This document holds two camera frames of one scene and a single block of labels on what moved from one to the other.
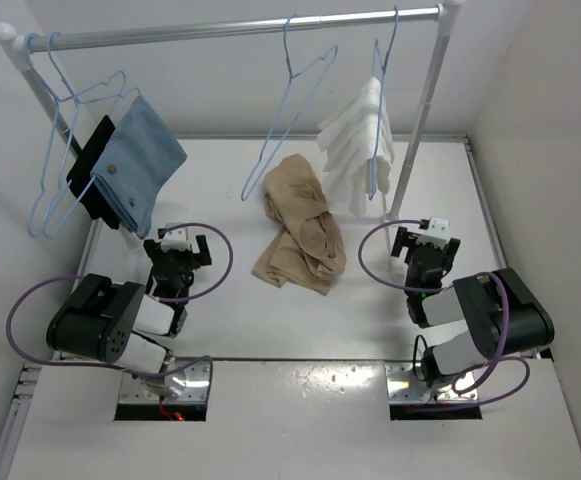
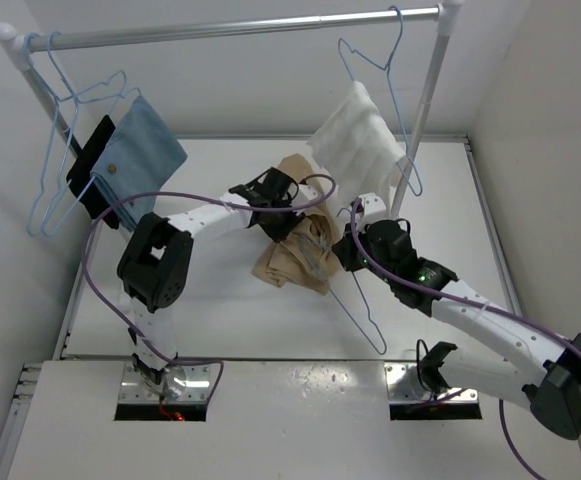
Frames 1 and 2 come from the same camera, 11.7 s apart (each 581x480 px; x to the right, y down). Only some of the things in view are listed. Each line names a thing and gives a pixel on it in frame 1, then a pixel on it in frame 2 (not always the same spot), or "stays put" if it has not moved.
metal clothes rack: x=22 y=44 stays put
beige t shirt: x=305 y=248 stays put
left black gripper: x=154 y=251 -> x=280 y=232
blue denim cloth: x=141 y=152 stays put
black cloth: x=80 y=179 stays put
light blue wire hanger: x=255 y=180 -> x=354 y=321
